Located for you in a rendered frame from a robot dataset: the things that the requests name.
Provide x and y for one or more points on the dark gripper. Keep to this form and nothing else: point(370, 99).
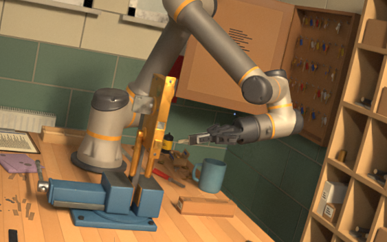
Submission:
point(248, 130)

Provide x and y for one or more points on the yellow lock body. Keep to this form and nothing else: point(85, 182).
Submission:
point(159, 101)

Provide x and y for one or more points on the silver deadbolt block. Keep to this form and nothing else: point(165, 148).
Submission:
point(143, 105)

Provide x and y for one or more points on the yellow thumb-turn wing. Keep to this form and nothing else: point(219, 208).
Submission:
point(136, 151)

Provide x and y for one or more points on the brown key cabinet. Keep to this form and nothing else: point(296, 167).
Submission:
point(317, 77)

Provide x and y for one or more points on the dark lock cylinder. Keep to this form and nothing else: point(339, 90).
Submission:
point(378, 175)
point(365, 102)
point(360, 232)

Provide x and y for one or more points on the blue mug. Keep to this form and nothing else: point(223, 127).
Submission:
point(212, 175)

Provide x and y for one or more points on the black and yellow bottle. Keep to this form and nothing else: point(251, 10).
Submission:
point(168, 143)

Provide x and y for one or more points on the brass cylinder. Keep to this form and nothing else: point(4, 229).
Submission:
point(341, 155)

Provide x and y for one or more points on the blue bench vise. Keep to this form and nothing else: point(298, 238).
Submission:
point(112, 196)

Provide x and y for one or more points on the white box with label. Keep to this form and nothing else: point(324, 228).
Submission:
point(332, 192)

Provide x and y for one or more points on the small labelled cardboard box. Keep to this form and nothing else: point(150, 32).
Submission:
point(331, 212)

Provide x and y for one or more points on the wooden shelf unit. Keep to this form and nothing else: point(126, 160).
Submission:
point(361, 141)

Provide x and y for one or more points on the long wooden block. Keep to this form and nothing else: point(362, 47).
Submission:
point(62, 136)

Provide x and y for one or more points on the white radiator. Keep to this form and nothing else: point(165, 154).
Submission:
point(15, 117)

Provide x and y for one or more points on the framed printed sheet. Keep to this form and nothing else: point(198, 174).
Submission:
point(11, 140)

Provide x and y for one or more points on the small black block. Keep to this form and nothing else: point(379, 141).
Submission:
point(13, 235)

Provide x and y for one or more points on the red wall box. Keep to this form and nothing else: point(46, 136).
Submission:
point(176, 72)

